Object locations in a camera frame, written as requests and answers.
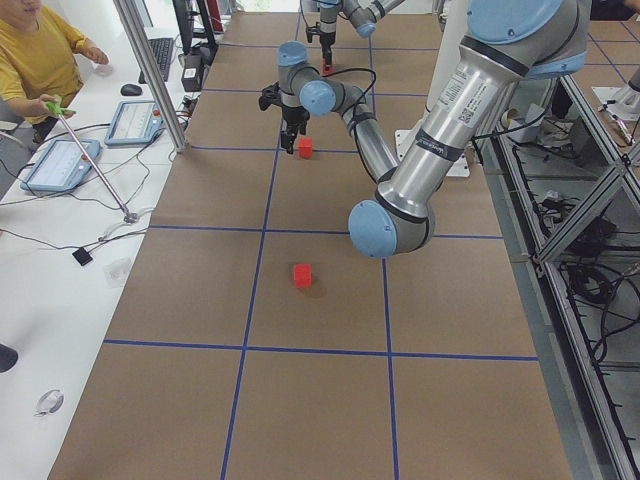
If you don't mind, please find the black gripper front arm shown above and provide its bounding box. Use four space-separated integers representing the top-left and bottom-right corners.
258 82 310 154
305 21 336 68

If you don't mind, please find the red block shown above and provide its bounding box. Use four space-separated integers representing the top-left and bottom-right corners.
298 137 314 159
293 263 313 288
322 61 334 76

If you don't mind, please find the black power adapter box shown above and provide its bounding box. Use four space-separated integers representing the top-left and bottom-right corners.
181 45 210 92

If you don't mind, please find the black keyboard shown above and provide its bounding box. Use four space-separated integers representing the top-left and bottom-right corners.
148 37 174 82

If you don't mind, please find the blue teach pendant far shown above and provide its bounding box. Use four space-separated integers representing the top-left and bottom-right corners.
104 100 164 147

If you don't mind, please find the blue teach pendant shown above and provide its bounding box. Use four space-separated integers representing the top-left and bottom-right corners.
20 139 92 194
104 100 164 147

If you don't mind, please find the black computer mouse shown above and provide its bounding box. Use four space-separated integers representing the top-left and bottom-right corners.
120 83 143 97

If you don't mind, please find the blue teach pendant near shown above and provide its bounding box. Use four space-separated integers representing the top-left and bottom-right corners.
20 139 92 194

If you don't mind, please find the small black box on desk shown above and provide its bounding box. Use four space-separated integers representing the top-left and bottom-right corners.
72 247 93 267

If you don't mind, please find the person in yellow shirt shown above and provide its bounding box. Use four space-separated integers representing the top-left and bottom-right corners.
1 1 109 144

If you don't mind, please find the black gripper cable front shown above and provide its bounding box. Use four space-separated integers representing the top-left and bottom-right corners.
319 68 378 121

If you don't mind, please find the aluminium frame post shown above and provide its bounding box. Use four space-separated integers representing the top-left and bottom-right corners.
113 0 187 154

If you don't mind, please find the green handled reach stick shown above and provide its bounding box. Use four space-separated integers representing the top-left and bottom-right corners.
45 96 138 224

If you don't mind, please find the aluminium frame rack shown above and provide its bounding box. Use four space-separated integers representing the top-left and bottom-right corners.
481 77 639 479

